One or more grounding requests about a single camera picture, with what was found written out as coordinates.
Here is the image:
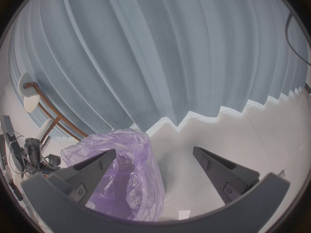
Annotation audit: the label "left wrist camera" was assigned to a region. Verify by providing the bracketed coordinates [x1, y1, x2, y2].
[48, 154, 61, 168]

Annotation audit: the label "purple plastic bag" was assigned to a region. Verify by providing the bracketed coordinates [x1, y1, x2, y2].
[60, 128, 166, 222]

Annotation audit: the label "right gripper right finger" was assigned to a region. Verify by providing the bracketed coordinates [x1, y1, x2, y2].
[193, 146, 260, 206]

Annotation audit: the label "blue-green curtain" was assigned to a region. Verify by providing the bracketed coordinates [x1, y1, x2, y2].
[9, 0, 308, 139]

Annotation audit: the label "wooden chair with white cushions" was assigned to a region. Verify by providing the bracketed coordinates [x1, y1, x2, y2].
[18, 72, 88, 145]

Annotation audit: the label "black cable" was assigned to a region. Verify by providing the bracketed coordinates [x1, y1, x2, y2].
[285, 11, 311, 66]

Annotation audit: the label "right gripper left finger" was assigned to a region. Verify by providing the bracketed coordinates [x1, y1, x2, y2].
[48, 149, 117, 202]

